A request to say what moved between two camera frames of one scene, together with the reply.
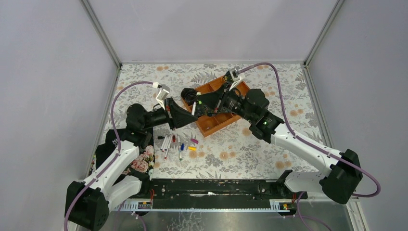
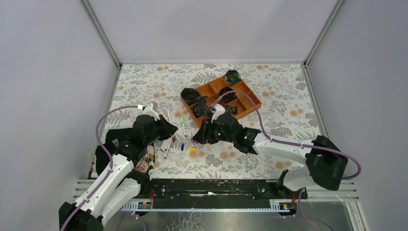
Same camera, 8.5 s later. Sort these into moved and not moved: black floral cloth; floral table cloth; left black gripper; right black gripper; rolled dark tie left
Moved: right black gripper; left black gripper
Not moved: floral table cloth; black floral cloth; rolled dark tie left
